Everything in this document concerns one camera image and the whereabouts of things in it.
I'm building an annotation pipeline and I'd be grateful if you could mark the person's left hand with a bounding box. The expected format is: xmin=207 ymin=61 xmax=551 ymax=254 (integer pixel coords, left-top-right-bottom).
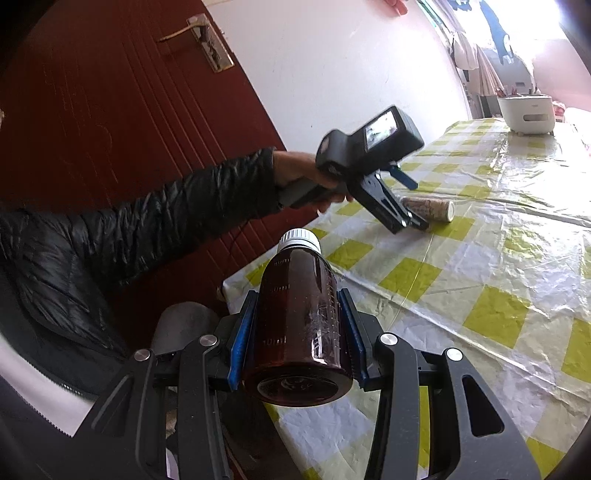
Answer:
xmin=273 ymin=150 xmax=353 ymax=213

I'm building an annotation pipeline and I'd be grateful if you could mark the black jacket left forearm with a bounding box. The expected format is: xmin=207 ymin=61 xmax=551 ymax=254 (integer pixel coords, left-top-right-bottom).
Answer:
xmin=1 ymin=148 xmax=279 ymax=355

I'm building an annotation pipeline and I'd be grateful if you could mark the white standing heater appliance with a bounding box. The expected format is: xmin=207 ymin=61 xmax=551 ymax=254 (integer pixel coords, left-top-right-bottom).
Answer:
xmin=499 ymin=55 xmax=537 ymax=96

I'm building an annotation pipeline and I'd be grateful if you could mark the brown bottle white cap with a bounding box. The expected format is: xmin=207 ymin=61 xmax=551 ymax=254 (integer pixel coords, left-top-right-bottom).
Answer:
xmin=242 ymin=228 xmax=353 ymax=407

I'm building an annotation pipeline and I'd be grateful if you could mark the white plastic pen basket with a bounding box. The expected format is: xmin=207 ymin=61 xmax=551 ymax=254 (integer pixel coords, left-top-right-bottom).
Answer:
xmin=498 ymin=94 xmax=556 ymax=135

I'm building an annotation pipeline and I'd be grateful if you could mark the metal door handle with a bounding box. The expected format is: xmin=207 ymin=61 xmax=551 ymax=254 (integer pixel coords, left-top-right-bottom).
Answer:
xmin=156 ymin=14 xmax=235 ymax=73

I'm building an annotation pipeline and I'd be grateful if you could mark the left pink curtain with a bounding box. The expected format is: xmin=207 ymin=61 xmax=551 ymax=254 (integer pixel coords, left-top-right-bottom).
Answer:
xmin=451 ymin=31 xmax=504 ymax=97

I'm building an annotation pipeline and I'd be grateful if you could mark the orange cloth on wall hook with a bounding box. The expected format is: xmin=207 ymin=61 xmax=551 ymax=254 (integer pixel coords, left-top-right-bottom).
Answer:
xmin=385 ymin=0 xmax=408 ymax=15

